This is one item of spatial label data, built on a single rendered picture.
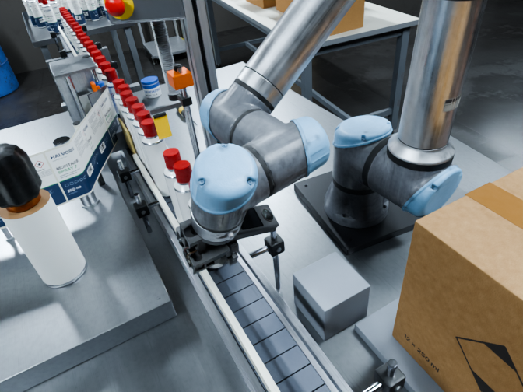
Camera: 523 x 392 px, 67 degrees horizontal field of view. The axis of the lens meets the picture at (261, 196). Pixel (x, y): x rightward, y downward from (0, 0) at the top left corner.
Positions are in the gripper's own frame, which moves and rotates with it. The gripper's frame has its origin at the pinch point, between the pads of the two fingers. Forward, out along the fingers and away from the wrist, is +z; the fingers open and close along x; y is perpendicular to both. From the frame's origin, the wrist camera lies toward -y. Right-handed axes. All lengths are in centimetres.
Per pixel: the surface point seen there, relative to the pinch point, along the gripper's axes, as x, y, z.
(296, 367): 23.8, -1.4, -7.4
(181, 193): -13.0, 2.3, -4.1
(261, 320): 14.6, -1.1, -2.1
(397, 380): 30.1, -9.1, -21.4
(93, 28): -195, -15, 119
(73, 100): -64, 14, 24
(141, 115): -39.7, 1.2, 5.6
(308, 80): -98, -112, 99
